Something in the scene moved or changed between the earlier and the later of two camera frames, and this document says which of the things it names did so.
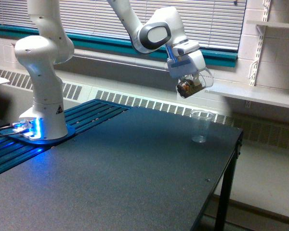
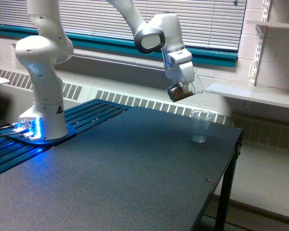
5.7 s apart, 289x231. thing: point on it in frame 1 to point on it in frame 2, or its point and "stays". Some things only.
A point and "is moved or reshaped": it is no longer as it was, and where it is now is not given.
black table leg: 223,222 stays
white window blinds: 219,24 stays
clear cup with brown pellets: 187,86 is moved or reshaped
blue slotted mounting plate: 8,149 stays
